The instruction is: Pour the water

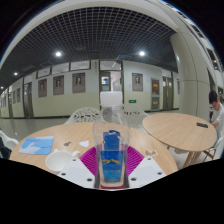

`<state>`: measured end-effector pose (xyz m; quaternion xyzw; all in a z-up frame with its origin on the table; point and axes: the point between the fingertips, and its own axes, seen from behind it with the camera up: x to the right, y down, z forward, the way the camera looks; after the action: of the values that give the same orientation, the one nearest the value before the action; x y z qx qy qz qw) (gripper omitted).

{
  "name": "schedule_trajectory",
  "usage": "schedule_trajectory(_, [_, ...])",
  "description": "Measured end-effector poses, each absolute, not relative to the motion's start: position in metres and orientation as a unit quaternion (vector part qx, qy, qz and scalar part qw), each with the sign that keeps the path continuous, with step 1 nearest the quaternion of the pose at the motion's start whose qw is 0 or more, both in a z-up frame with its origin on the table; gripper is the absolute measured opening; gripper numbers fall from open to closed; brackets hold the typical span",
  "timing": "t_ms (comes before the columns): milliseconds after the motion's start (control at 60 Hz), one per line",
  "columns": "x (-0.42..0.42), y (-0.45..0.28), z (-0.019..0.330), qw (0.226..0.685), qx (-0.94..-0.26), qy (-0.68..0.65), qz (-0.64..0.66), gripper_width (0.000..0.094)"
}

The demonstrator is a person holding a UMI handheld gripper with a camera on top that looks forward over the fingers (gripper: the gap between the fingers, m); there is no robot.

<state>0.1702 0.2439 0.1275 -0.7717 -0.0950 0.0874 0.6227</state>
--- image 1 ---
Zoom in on small beige paper cutout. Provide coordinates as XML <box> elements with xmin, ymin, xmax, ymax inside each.
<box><xmin>144</xmin><ymin>148</ymin><xmax>159</xmax><ymax>158</ymax></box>

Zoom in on white plastic armchair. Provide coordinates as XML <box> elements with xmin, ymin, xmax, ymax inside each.
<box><xmin>0</xmin><ymin>129</ymin><xmax>20</xmax><ymax>160</ymax></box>

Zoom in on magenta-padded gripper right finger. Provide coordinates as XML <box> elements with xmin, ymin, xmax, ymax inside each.
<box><xmin>124</xmin><ymin>145</ymin><xmax>168</xmax><ymax>190</ymax></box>

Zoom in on clear blue-labelled water bottle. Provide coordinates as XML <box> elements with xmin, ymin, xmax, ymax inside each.
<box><xmin>92</xmin><ymin>91</ymin><xmax>131</xmax><ymax>189</ymax></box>

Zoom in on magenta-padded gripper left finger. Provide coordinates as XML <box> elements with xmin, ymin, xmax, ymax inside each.
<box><xmin>57</xmin><ymin>145</ymin><xmax>100</xmax><ymax>190</ymax></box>

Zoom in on round wooden side table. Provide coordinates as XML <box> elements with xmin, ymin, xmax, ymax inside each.
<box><xmin>142</xmin><ymin>112</ymin><xmax>218</xmax><ymax>168</ymax></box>

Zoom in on small white paper cutout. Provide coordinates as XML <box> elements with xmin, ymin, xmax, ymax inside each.
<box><xmin>78</xmin><ymin>139</ymin><xmax>90</xmax><ymax>148</ymax></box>

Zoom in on blue and white booklet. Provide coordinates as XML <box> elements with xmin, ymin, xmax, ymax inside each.
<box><xmin>18</xmin><ymin>135</ymin><xmax>55</xmax><ymax>156</ymax></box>

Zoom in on black bag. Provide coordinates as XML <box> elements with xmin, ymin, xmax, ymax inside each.
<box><xmin>0</xmin><ymin>136</ymin><xmax>13</xmax><ymax>160</ymax></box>

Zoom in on white ceramic mug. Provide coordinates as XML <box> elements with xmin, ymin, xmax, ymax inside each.
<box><xmin>44</xmin><ymin>149</ymin><xmax>81</xmax><ymax>175</ymax></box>

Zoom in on white lattice-back plastic chair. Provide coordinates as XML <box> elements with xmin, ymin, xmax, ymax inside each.
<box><xmin>64</xmin><ymin>106</ymin><xmax>101</xmax><ymax>125</ymax></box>
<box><xmin>122</xmin><ymin>105</ymin><xmax>148</xmax><ymax>130</ymax></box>

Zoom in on person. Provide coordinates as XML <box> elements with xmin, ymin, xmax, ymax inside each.
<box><xmin>208</xmin><ymin>89</ymin><xmax>224</xmax><ymax>139</ymax></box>

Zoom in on dark wooden door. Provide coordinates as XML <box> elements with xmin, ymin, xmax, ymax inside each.
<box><xmin>162</xmin><ymin>76</ymin><xmax>175</xmax><ymax>111</ymax></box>
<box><xmin>22</xmin><ymin>81</ymin><xmax>35</xmax><ymax>119</ymax></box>

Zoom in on red notice board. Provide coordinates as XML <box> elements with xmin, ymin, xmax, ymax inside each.
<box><xmin>151</xmin><ymin>78</ymin><xmax>161</xmax><ymax>111</ymax></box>

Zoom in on round ceiling lights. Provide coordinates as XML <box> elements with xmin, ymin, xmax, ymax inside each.
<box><xmin>13</xmin><ymin>49</ymin><xmax>147</xmax><ymax>77</ymax></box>

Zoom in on framed wall portraits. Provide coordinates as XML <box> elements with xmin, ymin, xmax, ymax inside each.
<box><xmin>11</xmin><ymin>72</ymin><xmax>144</xmax><ymax>104</ymax></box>

